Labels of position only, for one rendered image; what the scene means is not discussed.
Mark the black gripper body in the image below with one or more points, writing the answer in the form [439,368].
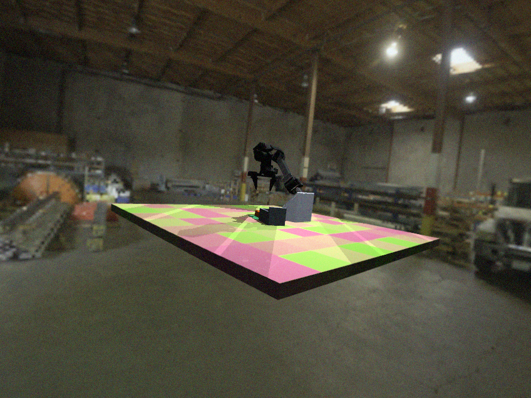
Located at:
[255,174]

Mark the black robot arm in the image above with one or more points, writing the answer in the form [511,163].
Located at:
[262,153]

